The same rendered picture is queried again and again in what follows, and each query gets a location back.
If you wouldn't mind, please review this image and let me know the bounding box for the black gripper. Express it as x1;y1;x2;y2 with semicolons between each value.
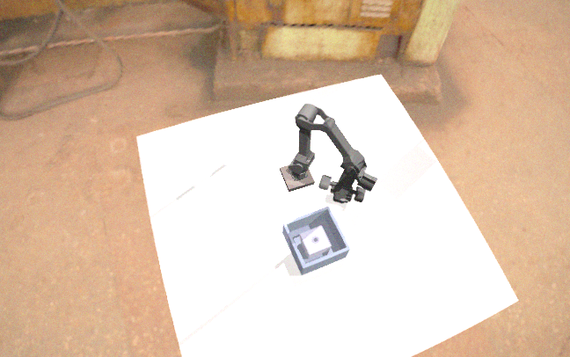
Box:
318;174;366;203

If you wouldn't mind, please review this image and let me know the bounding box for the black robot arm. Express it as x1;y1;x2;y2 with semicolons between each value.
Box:
288;104;377;204

